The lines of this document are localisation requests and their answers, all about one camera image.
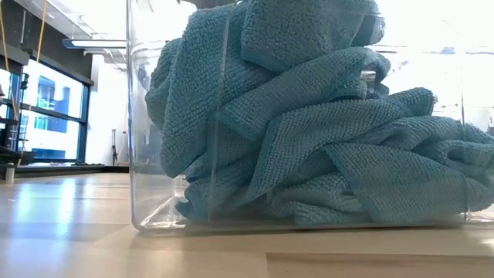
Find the long ceiling light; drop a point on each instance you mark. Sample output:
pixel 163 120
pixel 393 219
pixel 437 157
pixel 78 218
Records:
pixel 96 43

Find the black metal rack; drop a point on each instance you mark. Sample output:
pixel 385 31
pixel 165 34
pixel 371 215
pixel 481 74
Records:
pixel 17 156

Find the large blue-framed window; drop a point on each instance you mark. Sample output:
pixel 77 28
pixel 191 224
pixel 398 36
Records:
pixel 58 96

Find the clear plastic bin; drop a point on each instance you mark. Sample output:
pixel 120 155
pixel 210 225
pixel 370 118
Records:
pixel 154 201

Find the black metal table frame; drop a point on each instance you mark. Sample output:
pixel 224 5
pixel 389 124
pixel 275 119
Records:
pixel 77 169

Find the thin black stand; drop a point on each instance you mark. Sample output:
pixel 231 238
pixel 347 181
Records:
pixel 114 148

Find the blue microfiber towel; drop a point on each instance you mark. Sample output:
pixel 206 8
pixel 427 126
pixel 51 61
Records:
pixel 216 193
pixel 308 85
pixel 185 96
pixel 405 181
pixel 301 34

